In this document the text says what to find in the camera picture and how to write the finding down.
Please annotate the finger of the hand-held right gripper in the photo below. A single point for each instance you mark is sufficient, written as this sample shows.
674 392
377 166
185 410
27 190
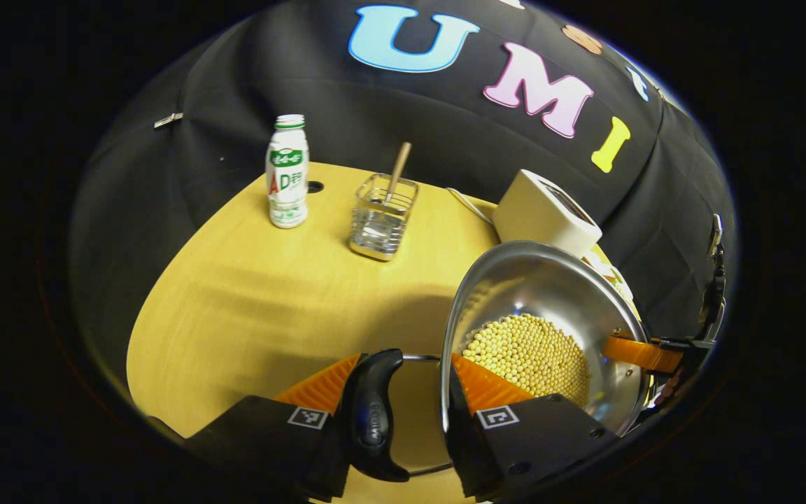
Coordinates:
637 352

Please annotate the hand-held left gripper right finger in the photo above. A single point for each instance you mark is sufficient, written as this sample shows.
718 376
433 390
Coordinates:
536 441

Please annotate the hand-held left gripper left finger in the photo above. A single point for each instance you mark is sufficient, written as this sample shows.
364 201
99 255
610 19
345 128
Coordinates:
263 434

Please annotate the pile of soybeans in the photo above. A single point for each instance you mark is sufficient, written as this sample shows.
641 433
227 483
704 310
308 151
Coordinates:
529 353

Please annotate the white toaster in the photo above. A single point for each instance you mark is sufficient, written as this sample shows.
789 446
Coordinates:
539 210

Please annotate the white drink bottle green cap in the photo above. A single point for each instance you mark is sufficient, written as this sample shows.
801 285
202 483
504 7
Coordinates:
287 175

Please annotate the black backdrop cloth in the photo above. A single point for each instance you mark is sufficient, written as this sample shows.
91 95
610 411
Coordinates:
410 119

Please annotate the silver metal clip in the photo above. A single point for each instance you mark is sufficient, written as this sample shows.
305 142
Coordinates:
167 120

